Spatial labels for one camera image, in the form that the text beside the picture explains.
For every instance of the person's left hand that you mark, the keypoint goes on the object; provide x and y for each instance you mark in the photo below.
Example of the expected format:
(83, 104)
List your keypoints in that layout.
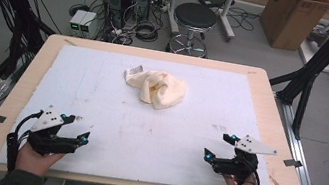
(34, 162)

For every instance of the flat black device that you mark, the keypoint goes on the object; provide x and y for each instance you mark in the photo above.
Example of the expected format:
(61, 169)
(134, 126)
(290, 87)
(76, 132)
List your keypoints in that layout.
(215, 0)

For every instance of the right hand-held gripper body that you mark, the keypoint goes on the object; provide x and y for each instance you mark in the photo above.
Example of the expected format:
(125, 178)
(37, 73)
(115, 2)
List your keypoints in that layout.
(239, 166)

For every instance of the black metal frame stand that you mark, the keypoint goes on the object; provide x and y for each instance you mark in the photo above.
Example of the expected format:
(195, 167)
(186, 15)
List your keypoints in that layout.
(324, 55)

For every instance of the cream cloth towel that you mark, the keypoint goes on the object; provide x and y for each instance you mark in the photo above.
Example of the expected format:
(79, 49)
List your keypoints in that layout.
(159, 88)

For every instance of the brown cardboard box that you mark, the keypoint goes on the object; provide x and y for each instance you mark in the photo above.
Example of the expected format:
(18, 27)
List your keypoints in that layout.
(294, 23)

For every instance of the grey robot part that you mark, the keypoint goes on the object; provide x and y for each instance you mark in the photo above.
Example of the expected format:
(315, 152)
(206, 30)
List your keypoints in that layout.
(322, 33)

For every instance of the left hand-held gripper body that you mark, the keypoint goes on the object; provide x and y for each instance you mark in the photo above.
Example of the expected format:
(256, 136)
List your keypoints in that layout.
(43, 139)

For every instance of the white power supply unit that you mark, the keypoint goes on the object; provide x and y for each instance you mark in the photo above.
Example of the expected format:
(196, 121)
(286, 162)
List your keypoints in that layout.
(88, 23)
(76, 20)

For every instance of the black round stool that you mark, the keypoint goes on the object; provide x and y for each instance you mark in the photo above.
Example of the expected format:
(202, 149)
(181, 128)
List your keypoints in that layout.
(195, 15)

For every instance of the white foam mat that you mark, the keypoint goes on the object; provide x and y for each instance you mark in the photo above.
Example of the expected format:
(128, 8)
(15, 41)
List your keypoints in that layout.
(145, 136)

